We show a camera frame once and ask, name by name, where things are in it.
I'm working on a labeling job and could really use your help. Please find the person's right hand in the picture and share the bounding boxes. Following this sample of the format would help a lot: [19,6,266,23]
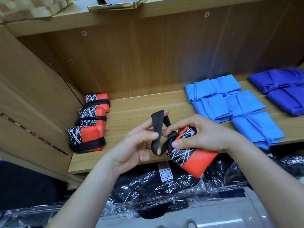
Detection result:
[164,114,245,154]

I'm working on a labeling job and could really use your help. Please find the person's left hand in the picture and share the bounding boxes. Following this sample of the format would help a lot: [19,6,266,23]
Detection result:
[105,110,171,175]

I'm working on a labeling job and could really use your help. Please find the red bag with black lettering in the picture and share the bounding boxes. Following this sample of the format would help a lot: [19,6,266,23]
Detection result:
[75,105,108,128]
[67,124,107,153]
[150,110,219,179]

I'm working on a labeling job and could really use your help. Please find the wooden shelf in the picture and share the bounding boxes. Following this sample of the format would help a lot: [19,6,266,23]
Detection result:
[0,0,304,184]

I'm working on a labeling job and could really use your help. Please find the person's left forearm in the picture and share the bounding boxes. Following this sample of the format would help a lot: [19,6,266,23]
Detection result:
[47,159,122,228]

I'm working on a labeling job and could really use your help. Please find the person's right forearm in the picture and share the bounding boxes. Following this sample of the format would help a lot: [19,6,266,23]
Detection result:
[228,133,304,228]

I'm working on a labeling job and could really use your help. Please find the beige woven basket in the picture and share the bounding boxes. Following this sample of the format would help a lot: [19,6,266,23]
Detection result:
[0,0,75,24]

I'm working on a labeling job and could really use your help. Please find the black plastic-wrapped bag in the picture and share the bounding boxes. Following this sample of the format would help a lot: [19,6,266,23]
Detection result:
[0,199,115,228]
[206,152,304,189]

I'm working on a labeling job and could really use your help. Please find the white paper tag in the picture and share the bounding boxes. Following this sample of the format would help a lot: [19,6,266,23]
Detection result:
[157,162,174,182]

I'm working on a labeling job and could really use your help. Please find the black wrapped bag with tag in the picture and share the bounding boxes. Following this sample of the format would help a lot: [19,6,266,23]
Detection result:
[105,161,226,220]

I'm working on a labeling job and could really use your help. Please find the gold stand with white card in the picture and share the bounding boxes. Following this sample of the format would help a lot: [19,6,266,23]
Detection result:
[87,0,149,12]

